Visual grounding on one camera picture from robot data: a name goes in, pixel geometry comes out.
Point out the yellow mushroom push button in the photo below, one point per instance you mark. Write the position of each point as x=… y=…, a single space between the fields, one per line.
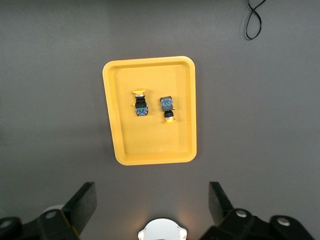
x=167 y=106
x=140 y=102

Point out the yellow plastic tray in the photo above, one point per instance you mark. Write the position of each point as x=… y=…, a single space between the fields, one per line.
x=150 y=145

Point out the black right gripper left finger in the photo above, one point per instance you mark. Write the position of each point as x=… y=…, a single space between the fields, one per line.
x=75 y=212

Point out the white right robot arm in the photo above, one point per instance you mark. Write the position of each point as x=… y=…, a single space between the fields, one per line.
x=162 y=230

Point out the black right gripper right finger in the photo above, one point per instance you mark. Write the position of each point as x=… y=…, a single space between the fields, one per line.
x=225 y=212

